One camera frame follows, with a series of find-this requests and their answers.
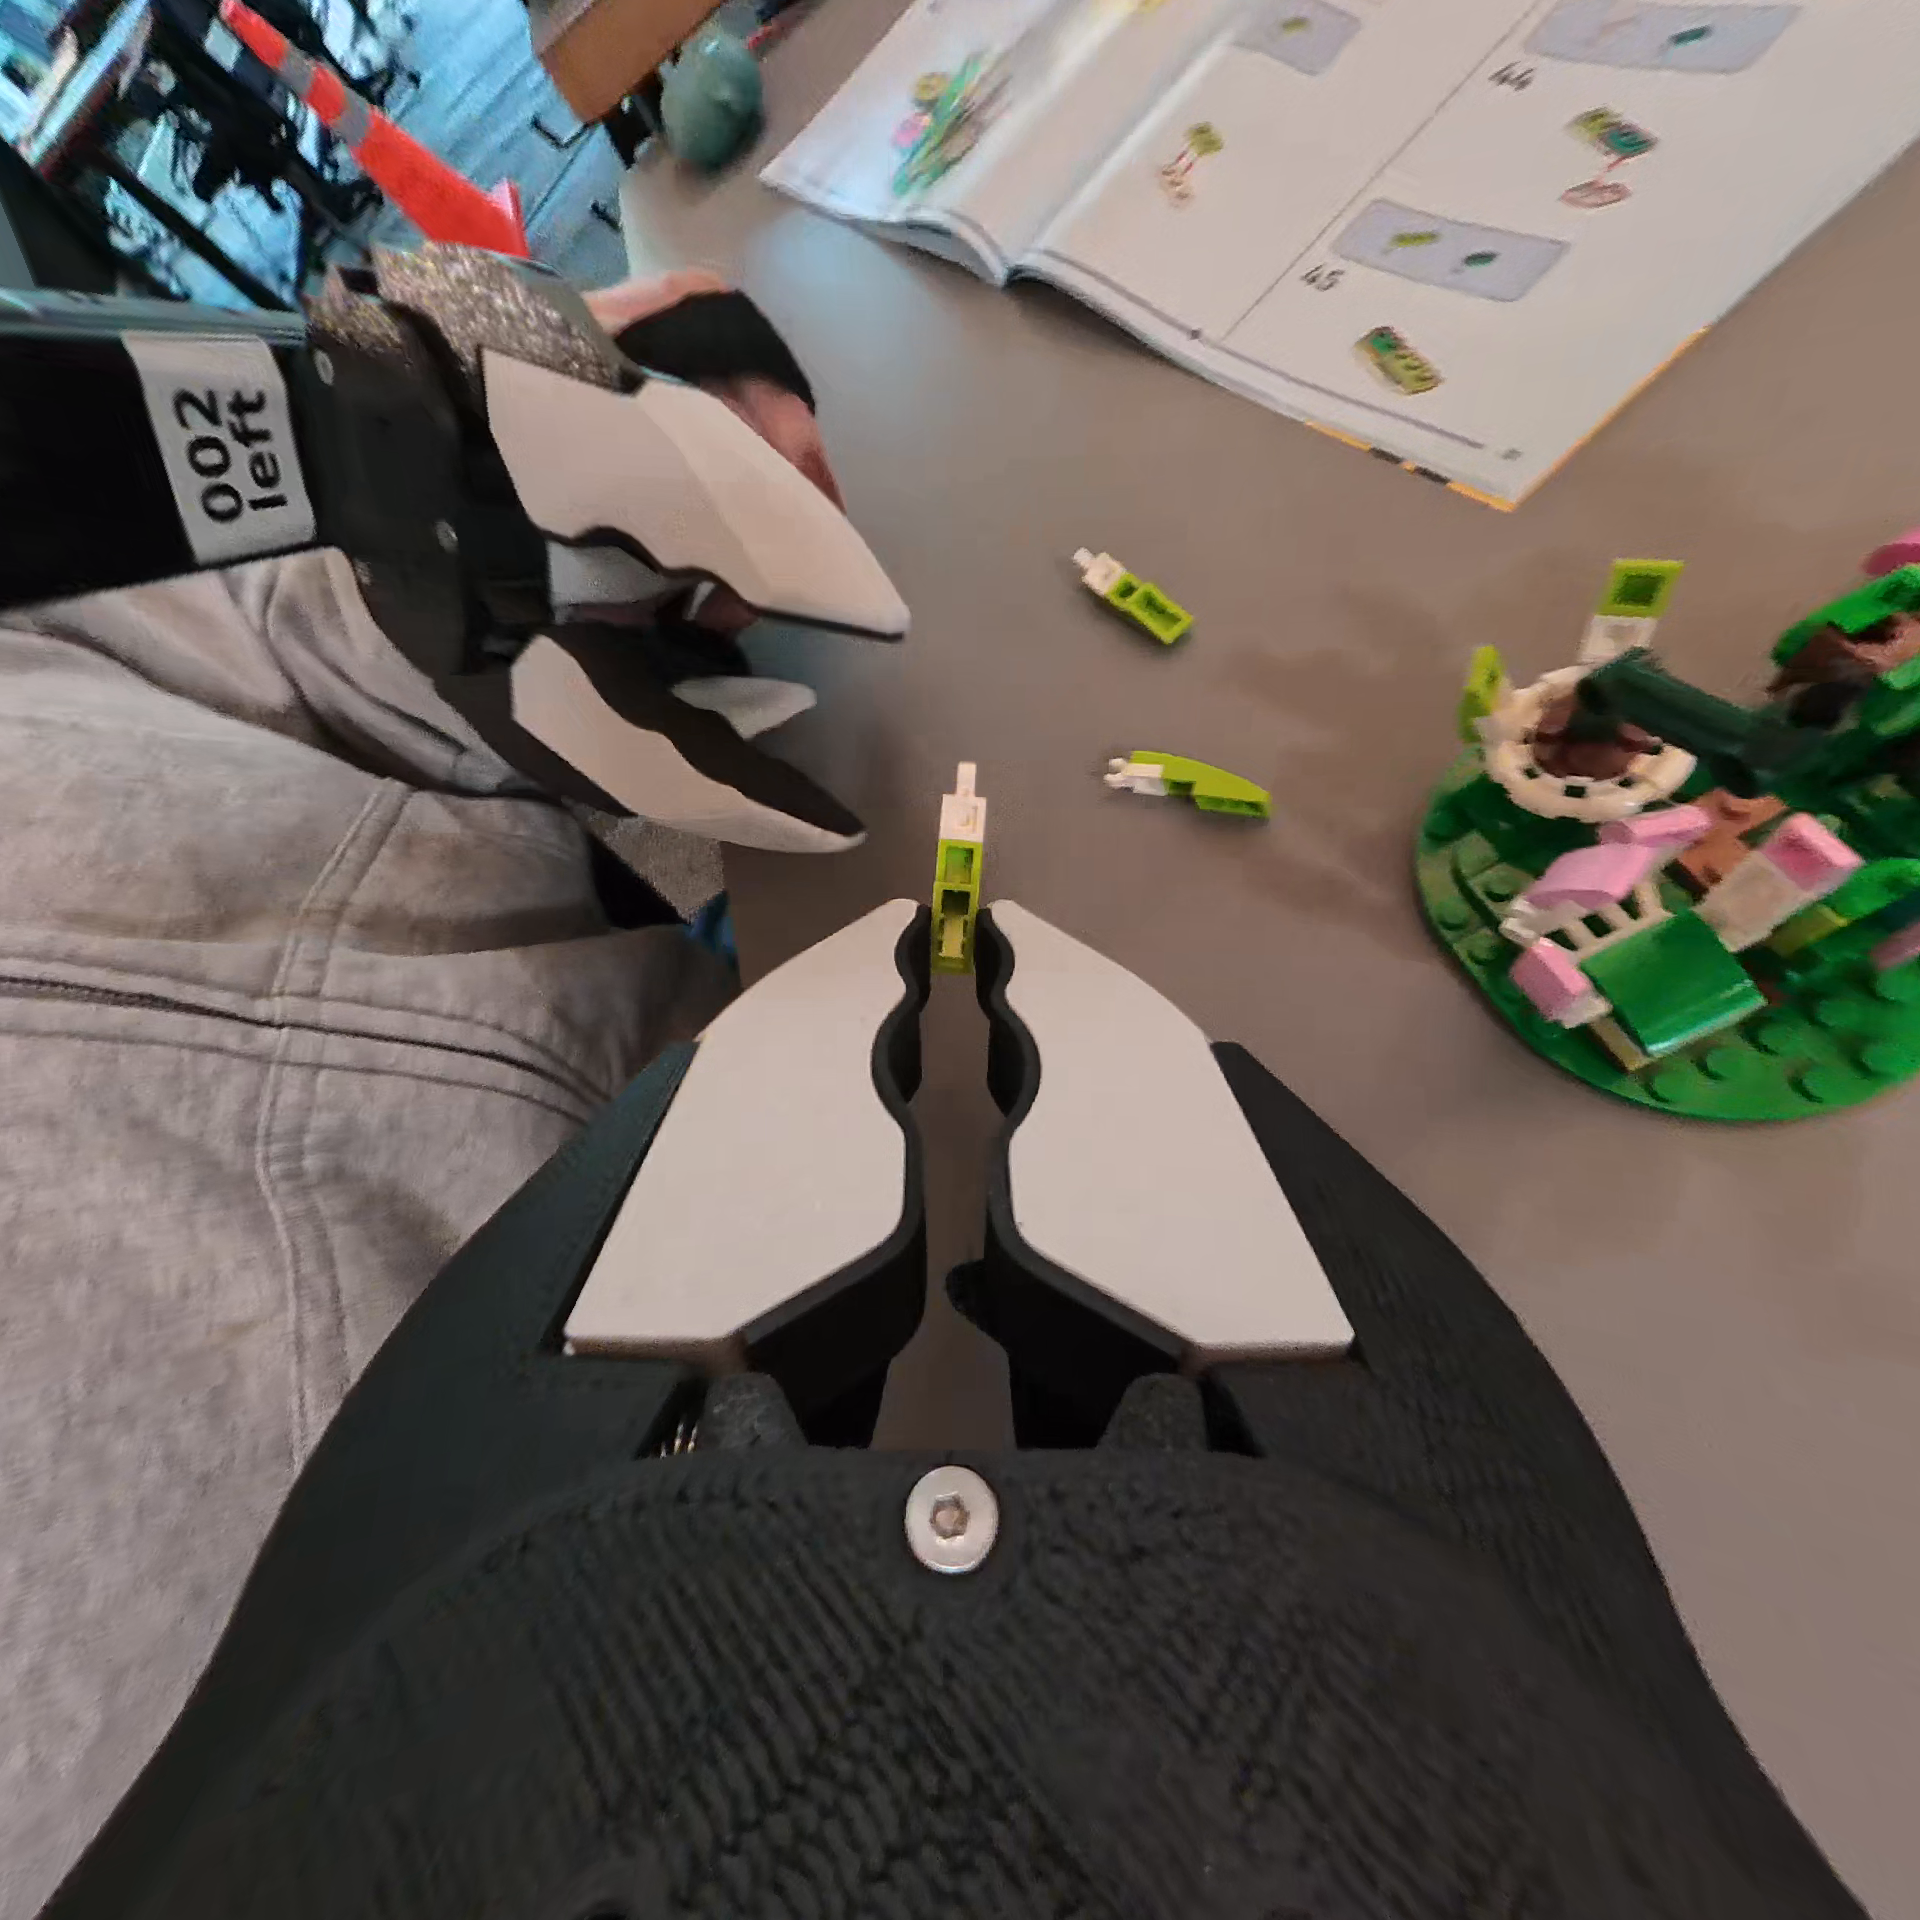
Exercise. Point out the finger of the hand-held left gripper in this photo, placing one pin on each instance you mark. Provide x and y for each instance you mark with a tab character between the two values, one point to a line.
628	759
689	479

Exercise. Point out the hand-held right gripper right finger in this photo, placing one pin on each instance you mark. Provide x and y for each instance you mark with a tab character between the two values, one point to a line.
1151	1190

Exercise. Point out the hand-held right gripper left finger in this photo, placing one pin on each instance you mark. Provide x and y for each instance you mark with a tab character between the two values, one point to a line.
752	1190

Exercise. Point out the lime and white lego piece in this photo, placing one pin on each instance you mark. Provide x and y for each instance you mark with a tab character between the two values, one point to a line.
1151	610
956	877

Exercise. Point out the green lego garden build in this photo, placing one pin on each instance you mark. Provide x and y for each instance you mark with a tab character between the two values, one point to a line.
1655	960

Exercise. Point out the lime curved lego piece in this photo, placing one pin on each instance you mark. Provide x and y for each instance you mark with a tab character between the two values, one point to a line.
1213	785

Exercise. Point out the lego instruction booklet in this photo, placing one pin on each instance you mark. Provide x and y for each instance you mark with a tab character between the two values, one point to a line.
1349	137

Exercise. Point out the person's left hand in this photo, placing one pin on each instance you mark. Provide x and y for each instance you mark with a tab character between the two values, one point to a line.
772	429

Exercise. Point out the teal rounded object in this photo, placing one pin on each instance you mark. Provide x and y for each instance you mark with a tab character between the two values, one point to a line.
713	102

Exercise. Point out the wooden furniture panel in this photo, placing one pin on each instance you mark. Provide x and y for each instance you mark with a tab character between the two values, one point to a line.
628	50

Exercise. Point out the person's grey sweatshirt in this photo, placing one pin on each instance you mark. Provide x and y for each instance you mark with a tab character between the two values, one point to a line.
227	975

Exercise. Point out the black metal frame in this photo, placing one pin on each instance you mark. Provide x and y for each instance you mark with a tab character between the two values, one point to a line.
190	67

